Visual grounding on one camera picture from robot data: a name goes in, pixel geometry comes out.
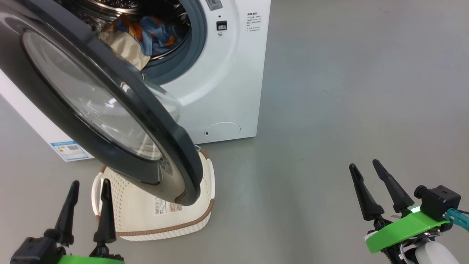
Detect round white filter cover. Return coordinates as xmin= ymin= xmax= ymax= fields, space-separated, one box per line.
xmin=204 ymin=122 xmax=241 ymax=139

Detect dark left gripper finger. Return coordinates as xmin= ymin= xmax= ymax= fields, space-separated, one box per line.
xmin=54 ymin=180 xmax=80 ymax=245
xmin=93 ymin=179 xmax=117 ymax=244

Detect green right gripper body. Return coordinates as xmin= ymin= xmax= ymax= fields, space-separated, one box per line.
xmin=365 ymin=208 xmax=450 ymax=254

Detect cream beige garment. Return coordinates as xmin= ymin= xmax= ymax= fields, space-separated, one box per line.
xmin=98 ymin=31 xmax=151 ymax=71

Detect white barcode sticker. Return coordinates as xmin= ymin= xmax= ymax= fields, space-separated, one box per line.
xmin=154 ymin=200 xmax=182 ymax=215

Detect blue patterned garment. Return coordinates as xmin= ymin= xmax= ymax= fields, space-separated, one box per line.
xmin=110 ymin=15 xmax=184 ymax=57

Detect white front-load washing machine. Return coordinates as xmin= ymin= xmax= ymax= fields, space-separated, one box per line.
xmin=0 ymin=0 xmax=272 ymax=162

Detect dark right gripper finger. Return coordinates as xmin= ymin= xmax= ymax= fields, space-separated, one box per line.
xmin=372 ymin=159 xmax=415 ymax=213
xmin=349 ymin=164 xmax=385 ymax=221

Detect white basket with brown rim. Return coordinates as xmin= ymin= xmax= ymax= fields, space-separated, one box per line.
xmin=91 ymin=148 xmax=215 ymax=241

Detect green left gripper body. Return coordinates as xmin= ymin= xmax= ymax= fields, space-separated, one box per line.
xmin=55 ymin=244 xmax=125 ymax=264

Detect washing machine drum opening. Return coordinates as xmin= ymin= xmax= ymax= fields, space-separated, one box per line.
xmin=55 ymin=0 xmax=192 ymax=61

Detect teal right camera connector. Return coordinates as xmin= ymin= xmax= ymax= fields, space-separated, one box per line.
xmin=445 ymin=208 xmax=469 ymax=231

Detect printed warning text label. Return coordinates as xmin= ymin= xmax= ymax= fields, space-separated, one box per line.
xmin=246 ymin=12 xmax=262 ymax=32

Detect black round washer door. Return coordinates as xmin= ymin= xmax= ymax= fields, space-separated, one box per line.
xmin=0 ymin=0 xmax=204 ymax=206

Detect blue energy label sticker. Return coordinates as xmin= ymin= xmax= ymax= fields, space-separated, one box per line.
xmin=51 ymin=141 xmax=89 ymax=162

